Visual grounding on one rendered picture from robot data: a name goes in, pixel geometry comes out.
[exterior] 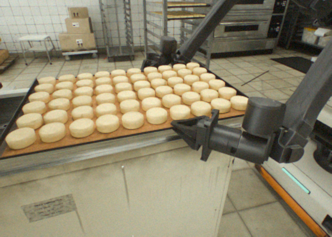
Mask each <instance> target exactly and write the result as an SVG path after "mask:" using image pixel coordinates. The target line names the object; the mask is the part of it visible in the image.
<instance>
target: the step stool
mask: <svg viewBox="0 0 332 237"><path fill-rule="evenodd" d="M47 38H49V39H50V41H51V43H52V40H51V38H50V36H49V35H45V36H24V37H22V38H19V41H20V45H21V48H22V51H23V56H24V59H25V64H26V65H28V64H27V61H26V58H25V53H26V52H28V51H33V54H34V56H35V57H36V59H37V56H36V54H35V53H34V51H42V50H46V51H47V55H48V59H49V62H50V65H51V64H52V63H51V61H50V57H49V54H48V53H50V52H51V51H52V50H53V49H54V50H55V53H56V54H57V56H58V58H60V57H59V55H58V53H57V51H56V49H55V47H54V45H53V43H52V46H46V43H45V39H47ZM21 41H28V43H29V45H30V47H31V48H30V49H29V50H28V51H26V52H24V50H23V47H22V43H21ZM29 41H44V45H45V46H34V47H32V46H31V44H30V42H29ZM48 50H49V51H48Z"/></svg>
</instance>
